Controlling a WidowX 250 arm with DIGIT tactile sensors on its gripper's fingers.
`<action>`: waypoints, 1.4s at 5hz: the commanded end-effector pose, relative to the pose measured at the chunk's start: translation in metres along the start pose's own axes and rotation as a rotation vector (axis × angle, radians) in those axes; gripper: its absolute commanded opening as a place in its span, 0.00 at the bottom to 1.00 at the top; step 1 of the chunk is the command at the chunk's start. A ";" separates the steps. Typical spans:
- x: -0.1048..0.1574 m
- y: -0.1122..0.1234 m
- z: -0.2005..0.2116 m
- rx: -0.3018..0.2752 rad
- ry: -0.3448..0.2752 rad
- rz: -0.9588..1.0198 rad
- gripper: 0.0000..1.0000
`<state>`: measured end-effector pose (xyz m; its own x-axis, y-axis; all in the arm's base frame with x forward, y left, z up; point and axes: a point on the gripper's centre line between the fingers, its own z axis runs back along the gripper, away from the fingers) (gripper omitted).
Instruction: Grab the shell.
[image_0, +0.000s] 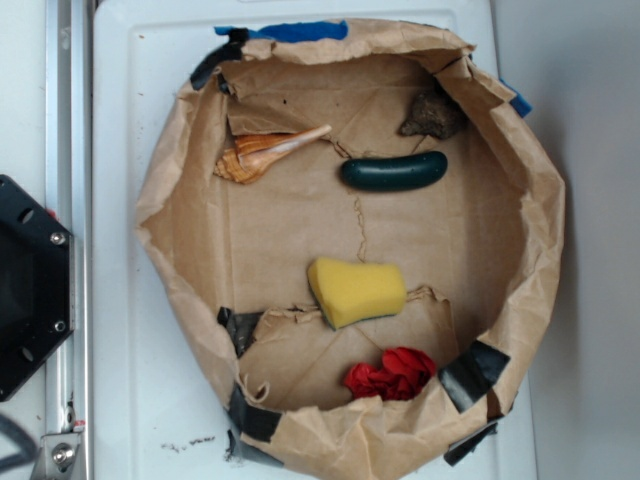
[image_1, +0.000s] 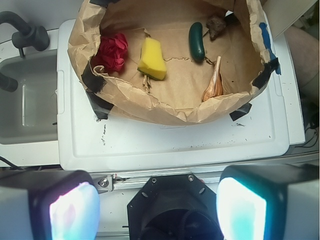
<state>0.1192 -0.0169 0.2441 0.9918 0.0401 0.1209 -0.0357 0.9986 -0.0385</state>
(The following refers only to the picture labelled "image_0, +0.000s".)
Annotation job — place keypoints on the orange spiral sea shell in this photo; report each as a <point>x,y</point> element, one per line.
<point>253,155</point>

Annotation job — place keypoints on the brown paper bag bin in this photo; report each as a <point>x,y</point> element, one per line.
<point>479,250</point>

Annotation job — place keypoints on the yellow sponge with green pad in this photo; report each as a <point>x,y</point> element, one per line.
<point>348,293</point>

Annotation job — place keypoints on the dark green toy cucumber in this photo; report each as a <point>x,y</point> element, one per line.
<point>395,174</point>

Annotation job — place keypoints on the crumpled red cloth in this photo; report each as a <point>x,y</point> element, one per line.
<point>403,374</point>

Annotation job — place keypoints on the brown rough rock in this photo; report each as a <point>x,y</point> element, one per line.
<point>434,113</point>

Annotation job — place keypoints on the white plastic tray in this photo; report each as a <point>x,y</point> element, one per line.
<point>154,415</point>

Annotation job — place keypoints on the aluminium frame rail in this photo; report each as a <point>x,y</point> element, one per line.
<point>68,193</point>

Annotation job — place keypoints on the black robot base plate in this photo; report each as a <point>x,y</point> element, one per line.
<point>35,286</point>

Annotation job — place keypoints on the metal corner bracket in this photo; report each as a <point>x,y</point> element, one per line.
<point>57,457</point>

